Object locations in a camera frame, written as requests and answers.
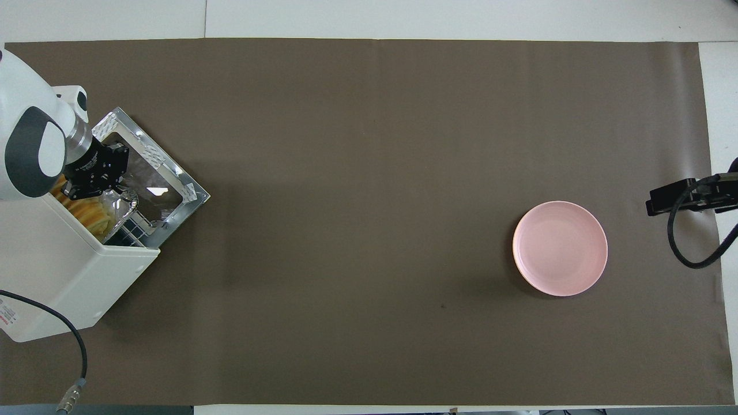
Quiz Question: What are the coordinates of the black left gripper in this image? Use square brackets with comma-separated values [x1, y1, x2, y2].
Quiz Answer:
[61, 138, 130, 201]

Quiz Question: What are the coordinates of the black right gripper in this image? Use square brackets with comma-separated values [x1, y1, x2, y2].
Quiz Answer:
[646, 157, 738, 217]

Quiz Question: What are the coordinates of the aluminium foil tray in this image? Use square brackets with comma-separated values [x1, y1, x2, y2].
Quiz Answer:
[95, 189, 142, 231]

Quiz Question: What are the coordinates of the sliced yellow bread loaf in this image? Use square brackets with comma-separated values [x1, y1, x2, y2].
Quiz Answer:
[51, 176, 119, 240]

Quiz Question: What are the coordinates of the cream toaster oven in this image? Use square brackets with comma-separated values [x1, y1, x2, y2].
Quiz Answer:
[0, 190, 160, 342]

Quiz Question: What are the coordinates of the pink round plate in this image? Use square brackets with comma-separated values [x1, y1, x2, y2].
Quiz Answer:
[513, 201, 609, 297]

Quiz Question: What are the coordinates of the brown paper table mat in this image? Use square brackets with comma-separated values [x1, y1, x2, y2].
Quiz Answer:
[0, 38, 734, 406]

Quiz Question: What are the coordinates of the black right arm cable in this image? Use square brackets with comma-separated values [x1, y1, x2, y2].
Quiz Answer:
[667, 176, 738, 269]

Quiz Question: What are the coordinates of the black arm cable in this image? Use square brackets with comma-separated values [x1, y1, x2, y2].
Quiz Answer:
[667, 176, 738, 269]
[0, 290, 88, 413]

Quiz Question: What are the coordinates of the metal wire oven rack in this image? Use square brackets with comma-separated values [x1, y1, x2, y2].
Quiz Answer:
[110, 209, 159, 247]

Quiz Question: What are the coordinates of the glass oven door, metal frame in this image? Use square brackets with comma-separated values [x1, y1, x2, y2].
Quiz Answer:
[91, 107, 211, 231]

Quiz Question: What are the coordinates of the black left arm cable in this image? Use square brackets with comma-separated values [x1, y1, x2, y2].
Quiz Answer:
[0, 290, 88, 413]

